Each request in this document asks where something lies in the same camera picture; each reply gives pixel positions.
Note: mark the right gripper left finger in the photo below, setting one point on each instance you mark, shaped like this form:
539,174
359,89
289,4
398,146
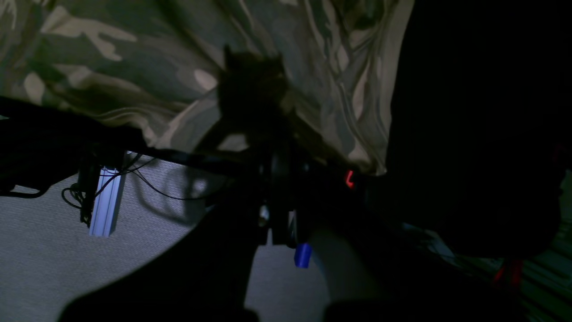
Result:
203,277

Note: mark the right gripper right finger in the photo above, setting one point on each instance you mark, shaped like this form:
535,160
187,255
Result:
375,272

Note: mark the camouflage t-shirt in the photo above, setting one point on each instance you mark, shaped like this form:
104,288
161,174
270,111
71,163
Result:
156,65

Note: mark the orange clamp top right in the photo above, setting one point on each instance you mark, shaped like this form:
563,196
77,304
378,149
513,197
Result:
349,181

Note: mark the aluminium table leg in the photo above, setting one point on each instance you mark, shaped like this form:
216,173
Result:
108,198

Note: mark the black table cloth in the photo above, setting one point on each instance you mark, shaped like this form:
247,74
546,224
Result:
481,105

